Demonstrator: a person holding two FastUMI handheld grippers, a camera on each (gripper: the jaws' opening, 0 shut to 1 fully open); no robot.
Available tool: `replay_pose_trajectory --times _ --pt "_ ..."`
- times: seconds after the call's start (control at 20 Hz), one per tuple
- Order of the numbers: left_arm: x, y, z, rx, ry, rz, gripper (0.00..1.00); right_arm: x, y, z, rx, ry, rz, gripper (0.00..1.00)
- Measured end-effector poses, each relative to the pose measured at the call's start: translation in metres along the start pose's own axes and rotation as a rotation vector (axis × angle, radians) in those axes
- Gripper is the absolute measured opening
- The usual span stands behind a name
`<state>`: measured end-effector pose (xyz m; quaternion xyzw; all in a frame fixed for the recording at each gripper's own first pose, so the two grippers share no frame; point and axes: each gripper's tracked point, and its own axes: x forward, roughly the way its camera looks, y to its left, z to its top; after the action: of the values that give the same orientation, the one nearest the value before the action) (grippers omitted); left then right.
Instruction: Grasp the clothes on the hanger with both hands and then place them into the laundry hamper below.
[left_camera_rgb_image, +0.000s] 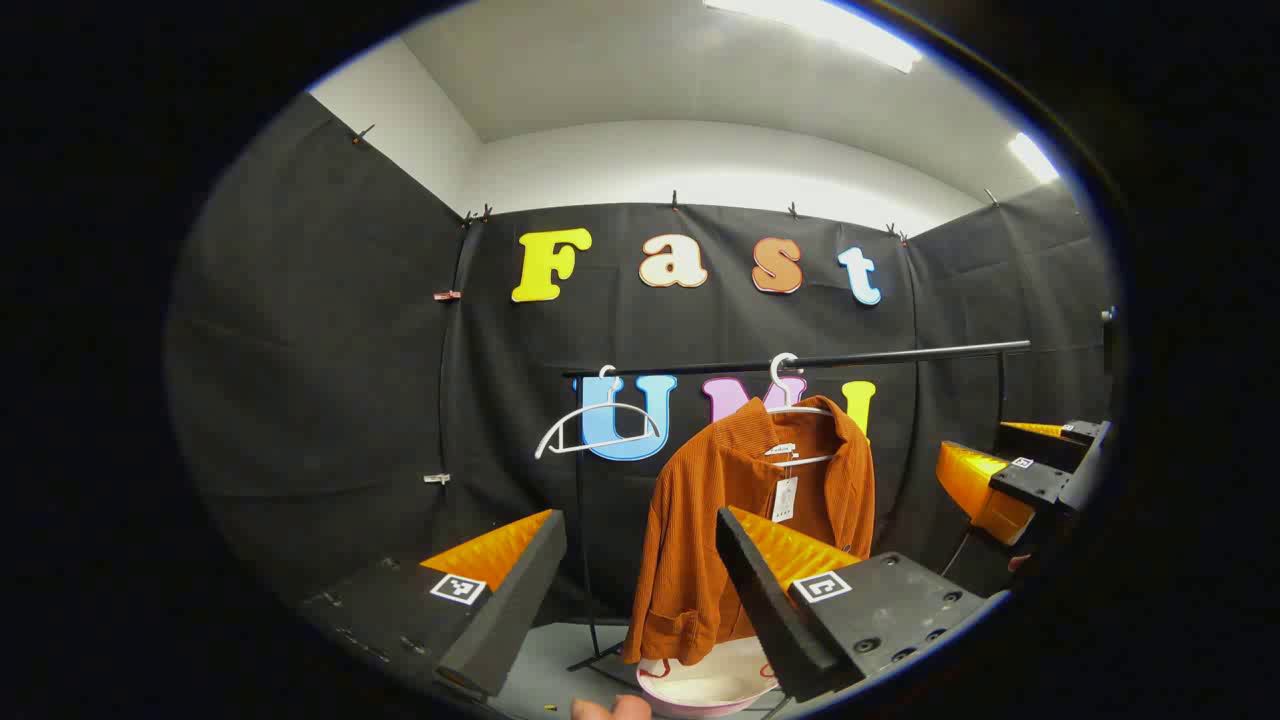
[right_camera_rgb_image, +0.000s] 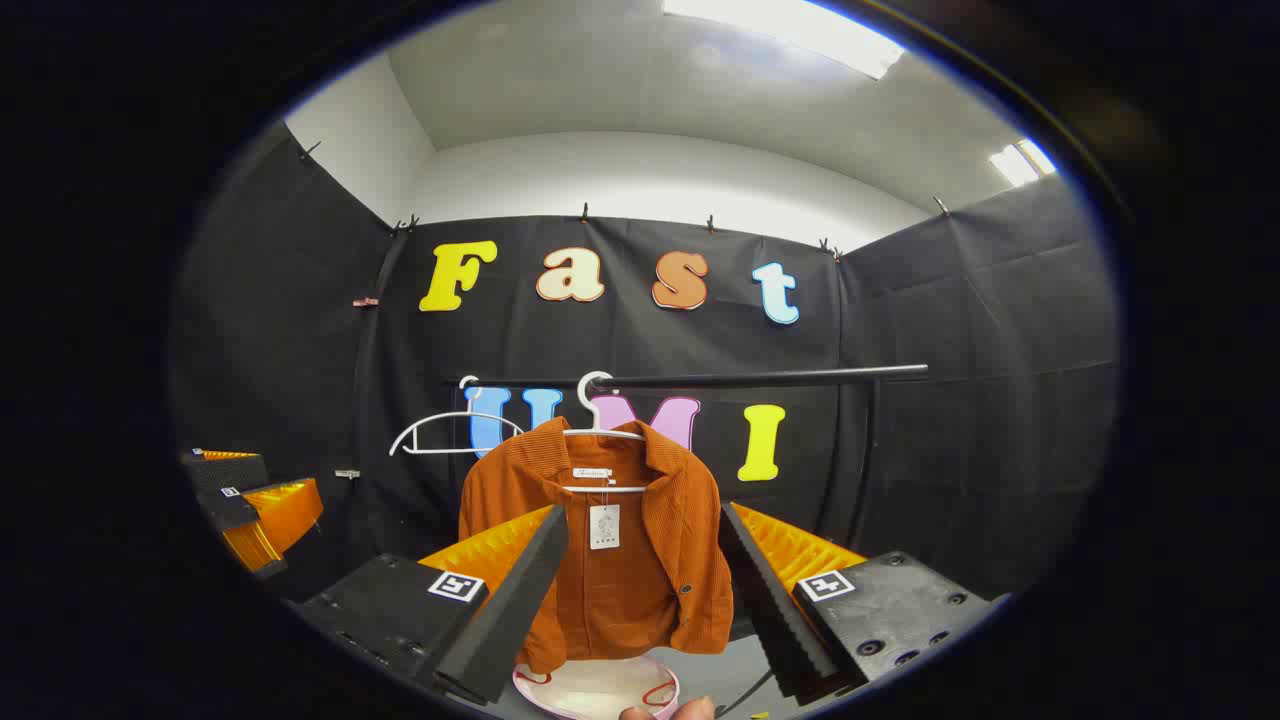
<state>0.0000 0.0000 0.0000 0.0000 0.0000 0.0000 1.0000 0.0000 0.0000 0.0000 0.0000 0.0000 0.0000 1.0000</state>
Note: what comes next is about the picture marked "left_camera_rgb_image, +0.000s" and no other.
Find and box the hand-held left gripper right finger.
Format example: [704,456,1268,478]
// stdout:
[714,505,1011,704]

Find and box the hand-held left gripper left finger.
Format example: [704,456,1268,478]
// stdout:
[298,508,568,699]

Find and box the orange corduroy jacket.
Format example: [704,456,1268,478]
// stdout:
[622,395,878,668]

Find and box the white laundry hamper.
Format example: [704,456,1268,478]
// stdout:
[636,635,781,719]

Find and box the black clothes rack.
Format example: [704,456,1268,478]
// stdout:
[562,340,1033,691]

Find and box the white plastic hanger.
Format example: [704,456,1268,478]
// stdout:
[535,365,663,461]
[764,352,837,467]

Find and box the small ceiling light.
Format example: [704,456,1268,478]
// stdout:
[1005,132,1061,184]

